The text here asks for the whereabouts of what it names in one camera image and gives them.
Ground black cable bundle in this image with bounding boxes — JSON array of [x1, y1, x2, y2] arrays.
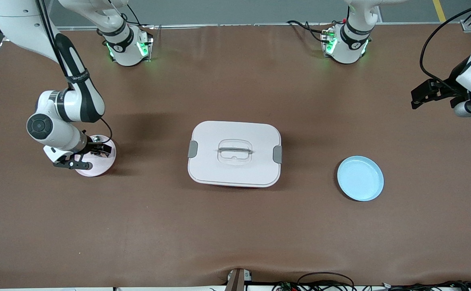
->
[[381, 280, 471, 291]]

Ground table edge clamp bracket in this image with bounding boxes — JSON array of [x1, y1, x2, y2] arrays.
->
[[225, 268, 253, 291]]

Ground black cable loop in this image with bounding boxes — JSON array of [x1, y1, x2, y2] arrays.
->
[[296, 272, 355, 291]]

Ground pink round plate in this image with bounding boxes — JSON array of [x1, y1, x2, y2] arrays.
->
[[74, 139, 117, 177]]

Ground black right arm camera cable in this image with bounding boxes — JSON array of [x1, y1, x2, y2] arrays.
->
[[37, 0, 72, 80]]

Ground black cable at arm base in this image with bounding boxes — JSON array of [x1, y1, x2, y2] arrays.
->
[[287, 20, 326, 43]]

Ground white lunch box grey latches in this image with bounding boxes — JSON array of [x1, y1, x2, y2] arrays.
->
[[187, 120, 283, 188]]

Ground light blue round plate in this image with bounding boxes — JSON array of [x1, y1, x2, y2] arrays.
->
[[337, 156, 385, 202]]

